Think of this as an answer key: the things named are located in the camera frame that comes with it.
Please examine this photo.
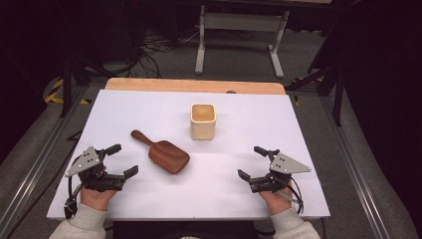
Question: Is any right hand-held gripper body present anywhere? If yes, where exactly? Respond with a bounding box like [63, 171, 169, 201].
[249, 149, 313, 194]

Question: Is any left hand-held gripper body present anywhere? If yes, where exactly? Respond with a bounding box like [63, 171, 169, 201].
[64, 145, 127, 193]

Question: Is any person's right hand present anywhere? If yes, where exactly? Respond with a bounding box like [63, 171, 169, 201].
[259, 184, 294, 216]

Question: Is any person's left hand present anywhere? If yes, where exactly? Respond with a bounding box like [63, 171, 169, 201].
[80, 186, 118, 212]

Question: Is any white table cover sheet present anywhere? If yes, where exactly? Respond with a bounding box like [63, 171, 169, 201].
[46, 89, 331, 221]

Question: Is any brown wooden hairbrush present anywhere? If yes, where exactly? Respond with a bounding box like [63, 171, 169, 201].
[129, 128, 191, 175]

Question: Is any beige square cup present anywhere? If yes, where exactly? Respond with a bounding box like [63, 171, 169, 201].
[189, 103, 217, 141]

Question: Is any yellow black hazard tape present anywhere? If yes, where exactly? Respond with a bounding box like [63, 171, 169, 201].
[44, 78, 92, 106]

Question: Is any black metal stand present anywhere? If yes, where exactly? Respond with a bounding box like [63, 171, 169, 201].
[284, 64, 346, 127]
[59, 54, 112, 119]

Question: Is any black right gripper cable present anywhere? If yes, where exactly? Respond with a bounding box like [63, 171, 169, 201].
[278, 178, 306, 215]

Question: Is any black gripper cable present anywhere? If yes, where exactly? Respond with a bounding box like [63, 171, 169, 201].
[278, 178, 306, 215]
[64, 174, 83, 220]

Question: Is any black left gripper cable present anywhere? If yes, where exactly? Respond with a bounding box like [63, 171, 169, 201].
[64, 174, 83, 220]

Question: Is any aluminium floor rail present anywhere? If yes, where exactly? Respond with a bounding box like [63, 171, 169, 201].
[0, 87, 91, 239]
[319, 96, 392, 239]

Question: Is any tangle of black floor cables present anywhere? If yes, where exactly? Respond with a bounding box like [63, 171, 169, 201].
[123, 28, 200, 80]

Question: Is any white metal table frame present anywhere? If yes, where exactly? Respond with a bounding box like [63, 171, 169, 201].
[194, 4, 291, 80]

